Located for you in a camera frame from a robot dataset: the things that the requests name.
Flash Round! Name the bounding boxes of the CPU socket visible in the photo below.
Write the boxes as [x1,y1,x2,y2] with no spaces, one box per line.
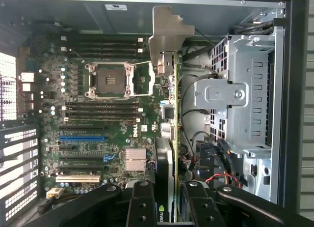
[84,61,135,99]

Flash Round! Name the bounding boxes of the silver chipset heatsink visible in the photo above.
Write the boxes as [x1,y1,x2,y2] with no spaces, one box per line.
[124,148,147,173]

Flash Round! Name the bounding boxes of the white expansion slot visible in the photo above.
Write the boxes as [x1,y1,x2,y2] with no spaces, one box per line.
[55,174,102,183]

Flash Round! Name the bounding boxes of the black RAM slot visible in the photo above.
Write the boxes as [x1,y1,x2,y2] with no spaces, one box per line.
[65,112,143,117]
[65,107,143,112]
[65,102,143,107]
[70,53,144,58]
[61,36,144,42]
[78,42,138,48]
[61,47,144,53]

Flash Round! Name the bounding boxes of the perforated silver disk bay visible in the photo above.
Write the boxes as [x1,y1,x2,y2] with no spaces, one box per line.
[193,34,277,159]

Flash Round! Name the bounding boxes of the black open PC case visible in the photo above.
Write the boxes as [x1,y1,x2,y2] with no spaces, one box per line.
[0,0,314,227]

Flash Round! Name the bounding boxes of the silver disk bay frame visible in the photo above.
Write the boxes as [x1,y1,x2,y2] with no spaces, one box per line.
[241,148,279,204]

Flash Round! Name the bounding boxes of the long black expansion slot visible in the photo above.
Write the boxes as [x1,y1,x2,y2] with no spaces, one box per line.
[58,165,106,171]
[58,125,107,131]
[58,154,106,160]

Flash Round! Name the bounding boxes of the red wire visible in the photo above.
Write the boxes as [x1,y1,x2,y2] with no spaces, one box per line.
[205,173,243,188]

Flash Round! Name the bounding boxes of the white power connector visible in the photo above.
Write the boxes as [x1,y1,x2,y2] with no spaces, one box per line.
[46,187,64,199]

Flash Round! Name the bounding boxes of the blue expansion slot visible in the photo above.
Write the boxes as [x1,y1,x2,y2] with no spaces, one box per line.
[58,135,107,142]

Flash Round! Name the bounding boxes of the silver socket cover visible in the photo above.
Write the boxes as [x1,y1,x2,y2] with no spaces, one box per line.
[129,63,157,97]

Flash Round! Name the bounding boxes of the green Dell motherboard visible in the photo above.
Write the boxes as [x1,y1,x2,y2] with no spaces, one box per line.
[18,32,182,205]

